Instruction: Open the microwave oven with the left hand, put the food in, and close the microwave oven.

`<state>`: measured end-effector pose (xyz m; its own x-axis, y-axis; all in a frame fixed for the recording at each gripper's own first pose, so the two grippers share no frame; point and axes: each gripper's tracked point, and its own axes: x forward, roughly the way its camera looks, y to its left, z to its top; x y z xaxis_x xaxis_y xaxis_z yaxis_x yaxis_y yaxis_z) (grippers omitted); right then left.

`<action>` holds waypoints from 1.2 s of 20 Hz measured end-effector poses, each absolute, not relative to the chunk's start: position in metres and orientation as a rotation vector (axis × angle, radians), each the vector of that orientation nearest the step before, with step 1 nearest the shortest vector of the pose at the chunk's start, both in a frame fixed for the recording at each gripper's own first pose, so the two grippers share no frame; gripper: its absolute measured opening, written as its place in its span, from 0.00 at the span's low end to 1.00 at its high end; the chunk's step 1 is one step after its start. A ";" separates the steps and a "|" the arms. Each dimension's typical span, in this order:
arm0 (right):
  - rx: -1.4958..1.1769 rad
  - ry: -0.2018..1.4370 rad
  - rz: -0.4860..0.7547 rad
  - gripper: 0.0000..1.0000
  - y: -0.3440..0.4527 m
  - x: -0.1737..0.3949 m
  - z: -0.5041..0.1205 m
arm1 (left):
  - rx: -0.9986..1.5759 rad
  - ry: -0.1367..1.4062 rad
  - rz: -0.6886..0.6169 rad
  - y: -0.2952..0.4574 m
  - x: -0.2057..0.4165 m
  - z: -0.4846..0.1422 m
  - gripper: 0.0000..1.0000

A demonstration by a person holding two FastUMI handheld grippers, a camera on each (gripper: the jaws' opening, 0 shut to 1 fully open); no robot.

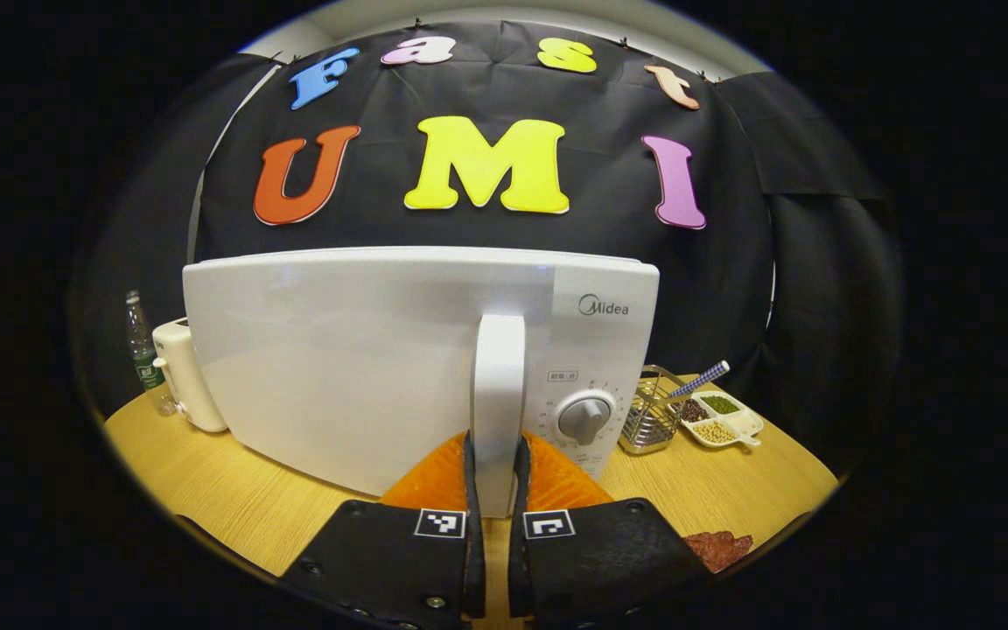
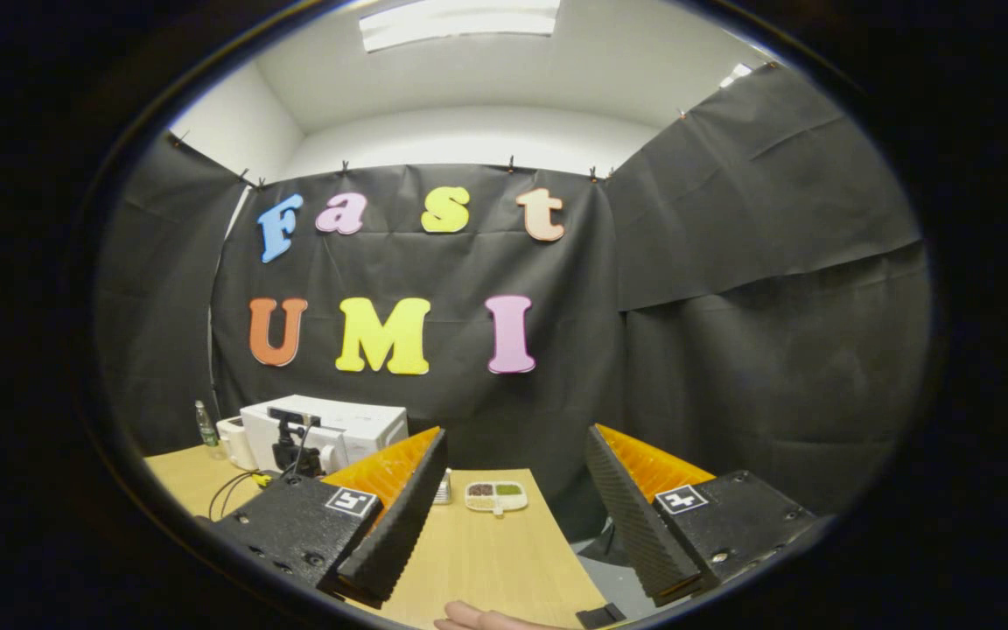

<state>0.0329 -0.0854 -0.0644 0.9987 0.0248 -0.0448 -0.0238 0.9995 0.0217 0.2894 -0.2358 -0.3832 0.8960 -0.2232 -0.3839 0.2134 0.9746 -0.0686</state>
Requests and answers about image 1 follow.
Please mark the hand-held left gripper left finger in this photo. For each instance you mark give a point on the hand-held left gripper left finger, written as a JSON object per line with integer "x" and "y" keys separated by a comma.
{"x": 474, "y": 569}

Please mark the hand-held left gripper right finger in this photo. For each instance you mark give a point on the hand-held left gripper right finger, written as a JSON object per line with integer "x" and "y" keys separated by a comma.
{"x": 519, "y": 569}

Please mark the brown meat piece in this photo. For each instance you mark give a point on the brown meat piece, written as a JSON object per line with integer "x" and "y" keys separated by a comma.
{"x": 718, "y": 547}

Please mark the white microwave oven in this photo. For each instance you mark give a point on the white microwave oven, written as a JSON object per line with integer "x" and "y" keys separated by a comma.
{"x": 338, "y": 367}

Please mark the white divided bean dish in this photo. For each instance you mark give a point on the white divided bean dish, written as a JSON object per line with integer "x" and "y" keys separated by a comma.
{"x": 718, "y": 429}

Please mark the blue white striped straw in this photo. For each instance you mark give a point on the blue white striped straw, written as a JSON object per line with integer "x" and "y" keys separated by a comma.
{"x": 705, "y": 376}

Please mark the white toaster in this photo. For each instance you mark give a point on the white toaster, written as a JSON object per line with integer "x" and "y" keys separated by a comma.
{"x": 180, "y": 376}

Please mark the clear plastic water bottle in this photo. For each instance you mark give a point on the clear plastic water bottle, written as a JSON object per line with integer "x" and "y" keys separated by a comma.
{"x": 147, "y": 367}

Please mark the black backdrop cloth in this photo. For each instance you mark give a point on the black backdrop cloth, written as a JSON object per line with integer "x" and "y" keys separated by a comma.
{"x": 609, "y": 175}

